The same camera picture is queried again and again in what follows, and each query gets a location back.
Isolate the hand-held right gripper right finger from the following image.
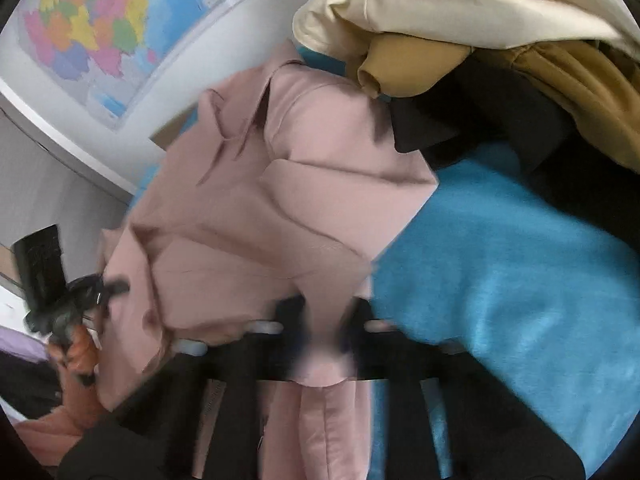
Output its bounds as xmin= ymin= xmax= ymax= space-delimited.
xmin=344 ymin=299 xmax=587 ymax=480

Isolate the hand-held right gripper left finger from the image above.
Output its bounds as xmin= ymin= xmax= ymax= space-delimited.
xmin=62 ymin=296 xmax=309 ymax=480

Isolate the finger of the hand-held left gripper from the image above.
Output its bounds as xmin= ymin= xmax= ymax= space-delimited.
xmin=97 ymin=277 xmax=131 ymax=307

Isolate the pink shirt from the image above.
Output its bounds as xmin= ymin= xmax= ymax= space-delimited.
xmin=95 ymin=42 xmax=441 ymax=480

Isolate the purple cloth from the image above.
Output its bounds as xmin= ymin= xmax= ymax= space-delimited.
xmin=0 ymin=327 xmax=52 ymax=362

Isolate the dark cloth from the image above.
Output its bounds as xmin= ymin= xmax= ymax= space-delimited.
xmin=0 ymin=355 xmax=63 ymax=418

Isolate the blue blanket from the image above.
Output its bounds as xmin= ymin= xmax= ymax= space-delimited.
xmin=127 ymin=45 xmax=640 ymax=480

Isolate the black garment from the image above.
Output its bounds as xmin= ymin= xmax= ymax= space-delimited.
xmin=390 ymin=50 xmax=640 ymax=261

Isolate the mustard garment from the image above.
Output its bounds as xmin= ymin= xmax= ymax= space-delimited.
xmin=356 ymin=35 xmax=640 ymax=171

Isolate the cream garment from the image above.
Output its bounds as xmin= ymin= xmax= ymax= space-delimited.
xmin=291 ymin=0 xmax=640 ymax=68

